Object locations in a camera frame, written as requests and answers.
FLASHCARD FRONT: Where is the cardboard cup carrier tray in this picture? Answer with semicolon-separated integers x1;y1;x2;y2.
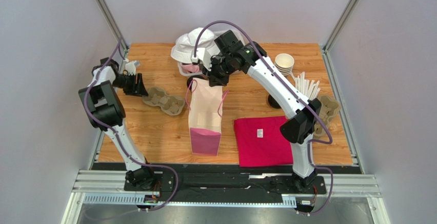
314;94;341;138

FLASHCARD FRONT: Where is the bundle of white straws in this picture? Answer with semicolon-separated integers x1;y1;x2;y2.
289;71;321;100

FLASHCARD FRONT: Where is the pink cloth in basket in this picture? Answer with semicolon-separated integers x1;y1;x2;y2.
180;64;201;74

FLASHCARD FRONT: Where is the stack of black lids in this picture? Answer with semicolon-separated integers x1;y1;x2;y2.
267;95;281;109

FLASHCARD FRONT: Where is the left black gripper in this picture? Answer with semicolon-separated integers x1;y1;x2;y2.
112;72;149;97

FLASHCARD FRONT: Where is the white plastic basket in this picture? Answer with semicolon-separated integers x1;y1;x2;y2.
177;29;250;77

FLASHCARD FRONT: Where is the white bucket hat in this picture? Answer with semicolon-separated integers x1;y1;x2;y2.
170;28;220;64

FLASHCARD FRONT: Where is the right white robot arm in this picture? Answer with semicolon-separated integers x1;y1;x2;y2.
192;30;321;187

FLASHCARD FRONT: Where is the single cardboard cup carrier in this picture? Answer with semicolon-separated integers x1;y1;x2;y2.
142;87;185;116

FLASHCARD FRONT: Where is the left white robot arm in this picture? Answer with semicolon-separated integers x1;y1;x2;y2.
78;57;157;191

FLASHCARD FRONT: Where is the stack of paper cups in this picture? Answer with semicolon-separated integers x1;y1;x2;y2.
274;53;295;76

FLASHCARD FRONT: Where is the pink and cream paper bag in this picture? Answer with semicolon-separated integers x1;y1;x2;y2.
185;79;228;156

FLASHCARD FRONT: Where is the folded red t-shirt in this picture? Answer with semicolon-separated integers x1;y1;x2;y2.
234;116;293;168

